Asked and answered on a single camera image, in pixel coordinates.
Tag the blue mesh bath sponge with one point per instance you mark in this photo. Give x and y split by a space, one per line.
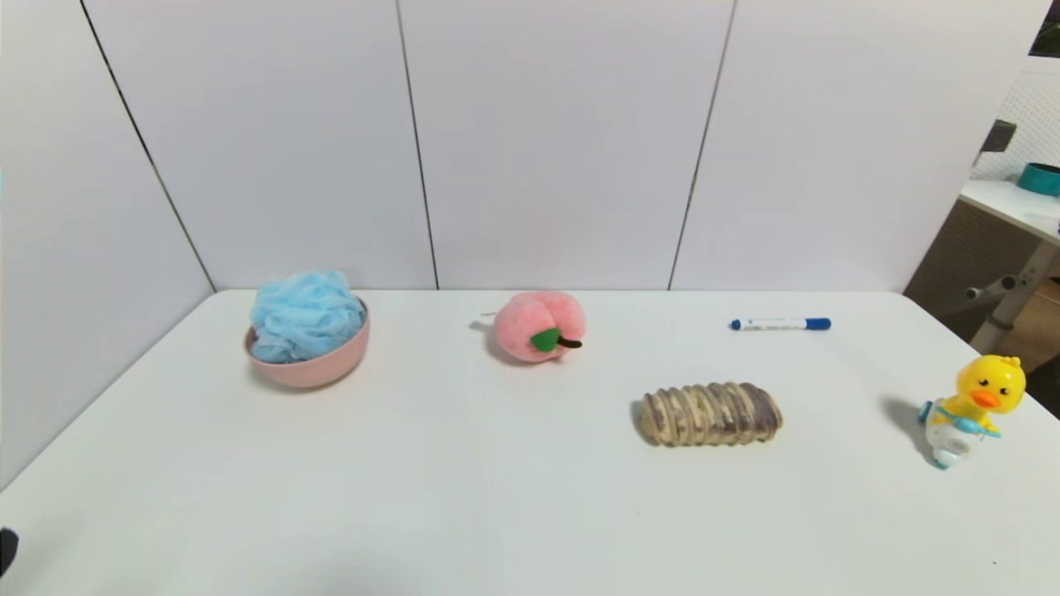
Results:
305 317

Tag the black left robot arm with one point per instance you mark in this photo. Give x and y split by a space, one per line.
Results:
7 550

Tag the pink bowl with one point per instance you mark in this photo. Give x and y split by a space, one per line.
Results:
315 364

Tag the pink plush peach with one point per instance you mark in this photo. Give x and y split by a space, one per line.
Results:
530 325

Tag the striped brown bread loaf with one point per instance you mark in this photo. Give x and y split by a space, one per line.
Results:
709 414

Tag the blue white marker pen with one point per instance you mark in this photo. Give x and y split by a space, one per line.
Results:
781 324

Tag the yellow duck toy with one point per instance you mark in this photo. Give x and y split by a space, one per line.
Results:
979 397

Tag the white side desk top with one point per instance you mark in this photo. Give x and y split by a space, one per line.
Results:
1014 207

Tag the dark grey mounted box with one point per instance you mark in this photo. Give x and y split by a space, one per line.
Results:
998 135

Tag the teal round container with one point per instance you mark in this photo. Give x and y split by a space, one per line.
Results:
1040 178

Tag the white pegboard panel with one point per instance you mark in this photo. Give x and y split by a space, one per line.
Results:
1031 124

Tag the grey desk leg frame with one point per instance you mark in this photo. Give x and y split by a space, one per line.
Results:
1014 298

